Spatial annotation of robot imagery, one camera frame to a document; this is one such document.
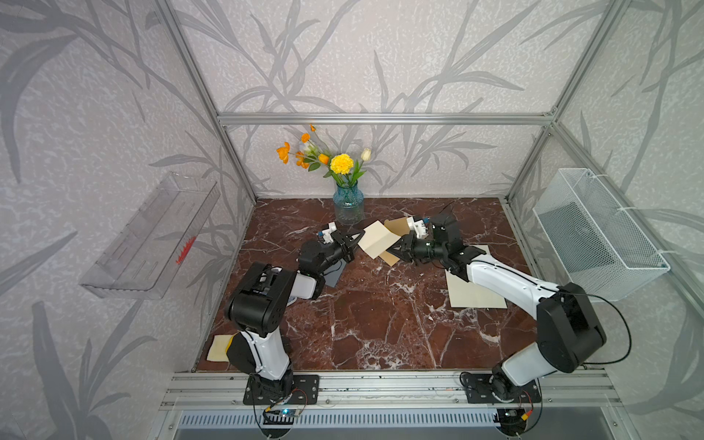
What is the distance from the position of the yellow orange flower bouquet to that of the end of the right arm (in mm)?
319

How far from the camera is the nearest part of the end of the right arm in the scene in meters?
0.64

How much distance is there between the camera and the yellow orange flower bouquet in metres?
0.88
